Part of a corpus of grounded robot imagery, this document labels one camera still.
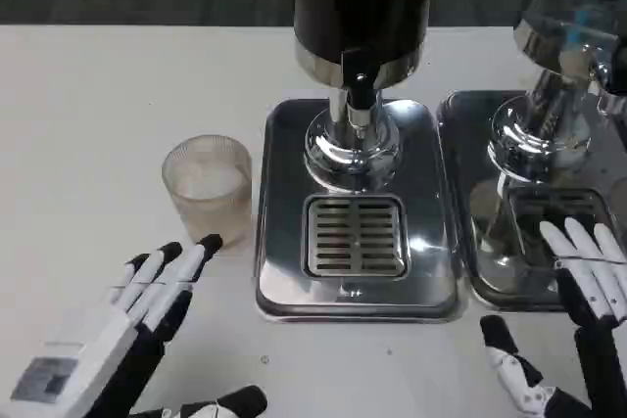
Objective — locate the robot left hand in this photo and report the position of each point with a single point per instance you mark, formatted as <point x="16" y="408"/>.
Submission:
<point x="98" y="344"/>

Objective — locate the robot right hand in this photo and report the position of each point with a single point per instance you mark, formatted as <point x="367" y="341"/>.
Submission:
<point x="600" y="339"/>

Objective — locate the clear ribbed glass cup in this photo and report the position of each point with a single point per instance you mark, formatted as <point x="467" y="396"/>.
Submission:
<point x="208" y="193"/>

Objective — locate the slotted steel drain grid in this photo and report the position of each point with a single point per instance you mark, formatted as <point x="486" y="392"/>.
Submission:
<point x="356" y="237"/>
<point x="531" y="205"/>

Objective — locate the steel drip tray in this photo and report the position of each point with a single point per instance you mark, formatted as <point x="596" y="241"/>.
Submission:
<point x="465" y="144"/>
<point x="426" y="251"/>

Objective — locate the chrome dispenser tap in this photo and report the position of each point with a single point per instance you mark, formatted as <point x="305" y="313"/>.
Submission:
<point x="610" y="90"/>

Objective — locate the clear steel drink dispenser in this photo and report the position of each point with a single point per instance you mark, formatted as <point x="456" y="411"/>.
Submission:
<point x="558" y="36"/>

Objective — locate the black dispenser tap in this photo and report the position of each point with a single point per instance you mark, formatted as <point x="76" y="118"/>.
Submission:
<point x="360" y="85"/>

